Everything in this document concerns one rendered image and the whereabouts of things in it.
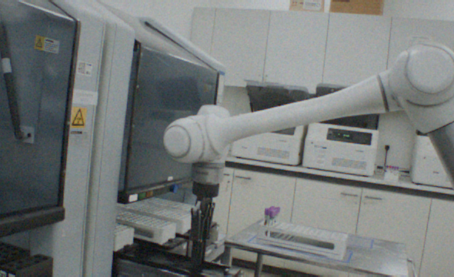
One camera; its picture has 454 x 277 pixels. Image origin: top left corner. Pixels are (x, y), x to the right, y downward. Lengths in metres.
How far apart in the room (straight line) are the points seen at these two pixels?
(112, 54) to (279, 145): 2.48
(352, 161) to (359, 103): 2.31
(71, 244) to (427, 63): 0.87
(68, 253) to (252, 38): 3.09
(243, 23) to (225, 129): 2.99
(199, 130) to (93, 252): 0.43
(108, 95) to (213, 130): 0.28
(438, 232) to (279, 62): 1.86
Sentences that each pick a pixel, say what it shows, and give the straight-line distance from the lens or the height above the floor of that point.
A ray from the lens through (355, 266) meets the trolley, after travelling 1.43.
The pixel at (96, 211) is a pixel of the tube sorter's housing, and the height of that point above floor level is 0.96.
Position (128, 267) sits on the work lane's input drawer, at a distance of 1.27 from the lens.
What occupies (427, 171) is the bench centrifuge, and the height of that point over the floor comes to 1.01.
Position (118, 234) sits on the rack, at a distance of 1.30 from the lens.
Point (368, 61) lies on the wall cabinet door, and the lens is 3.72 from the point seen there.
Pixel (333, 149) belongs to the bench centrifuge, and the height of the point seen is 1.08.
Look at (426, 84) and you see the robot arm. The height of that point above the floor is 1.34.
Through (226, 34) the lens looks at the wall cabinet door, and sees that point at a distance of 4.00.
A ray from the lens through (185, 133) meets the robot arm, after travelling 0.99.
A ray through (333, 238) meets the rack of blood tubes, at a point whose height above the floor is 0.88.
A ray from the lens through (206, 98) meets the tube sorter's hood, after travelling 1.65.
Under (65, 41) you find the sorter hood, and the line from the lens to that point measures 0.97.
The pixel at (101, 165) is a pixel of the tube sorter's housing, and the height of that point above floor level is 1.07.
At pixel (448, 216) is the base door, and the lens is 3.47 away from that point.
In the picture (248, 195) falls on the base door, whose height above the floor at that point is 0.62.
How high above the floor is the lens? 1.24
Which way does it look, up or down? 3 degrees down
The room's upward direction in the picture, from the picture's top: 7 degrees clockwise
